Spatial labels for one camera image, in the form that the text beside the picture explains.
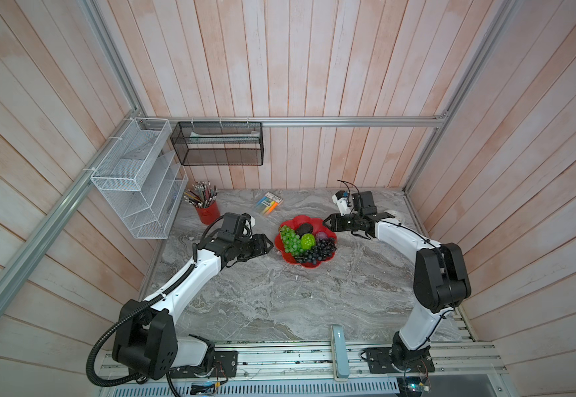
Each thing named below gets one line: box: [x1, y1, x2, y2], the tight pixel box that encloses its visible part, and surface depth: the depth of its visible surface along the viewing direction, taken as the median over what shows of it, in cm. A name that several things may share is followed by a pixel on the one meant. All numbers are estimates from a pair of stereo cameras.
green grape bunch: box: [279, 224, 303, 256], surface depth 97 cm
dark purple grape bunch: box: [294, 237, 337, 265], surface depth 94 cm
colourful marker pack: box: [254, 191, 284, 216], surface depth 117 cm
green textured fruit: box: [300, 233, 317, 251], surface depth 97 cm
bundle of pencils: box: [182, 181, 219, 209], surface depth 100 cm
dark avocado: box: [296, 222, 313, 239], surface depth 103 cm
